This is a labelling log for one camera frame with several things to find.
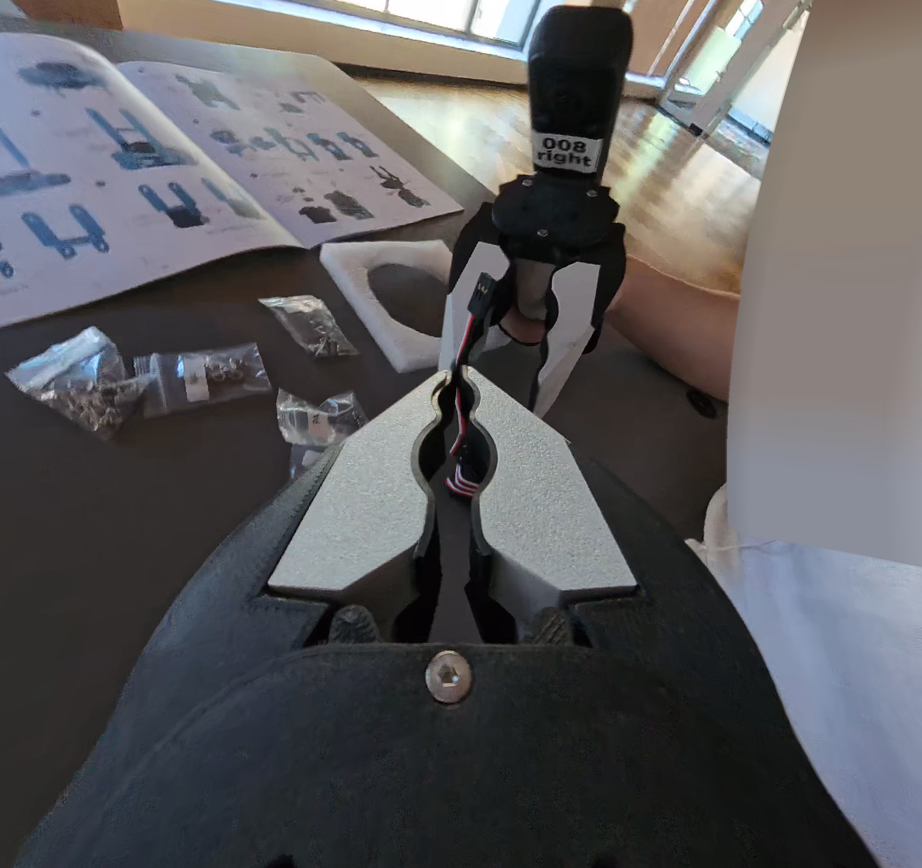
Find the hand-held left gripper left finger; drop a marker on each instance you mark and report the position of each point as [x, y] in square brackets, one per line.
[360, 515]

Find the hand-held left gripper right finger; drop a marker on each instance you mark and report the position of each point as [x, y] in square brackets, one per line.
[547, 515]

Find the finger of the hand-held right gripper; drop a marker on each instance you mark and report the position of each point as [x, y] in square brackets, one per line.
[576, 306]
[457, 335]

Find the person's right forearm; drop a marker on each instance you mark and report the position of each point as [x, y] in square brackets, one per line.
[670, 321]

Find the person's right hand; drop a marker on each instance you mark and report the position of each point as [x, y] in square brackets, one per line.
[522, 324]

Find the clear bag of silver screws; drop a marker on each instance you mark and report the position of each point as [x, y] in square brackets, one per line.
[310, 328]
[306, 459]

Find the clear bag of tiny screws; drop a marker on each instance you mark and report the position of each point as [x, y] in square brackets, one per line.
[317, 421]

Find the clear bag of nuts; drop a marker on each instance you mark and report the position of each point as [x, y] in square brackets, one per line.
[194, 378]

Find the printed instruction manual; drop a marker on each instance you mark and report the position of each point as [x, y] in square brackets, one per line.
[216, 184]

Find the person's white shirt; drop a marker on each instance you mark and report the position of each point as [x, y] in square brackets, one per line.
[828, 666]

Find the white foam frame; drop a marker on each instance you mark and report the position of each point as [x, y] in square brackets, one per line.
[346, 263]

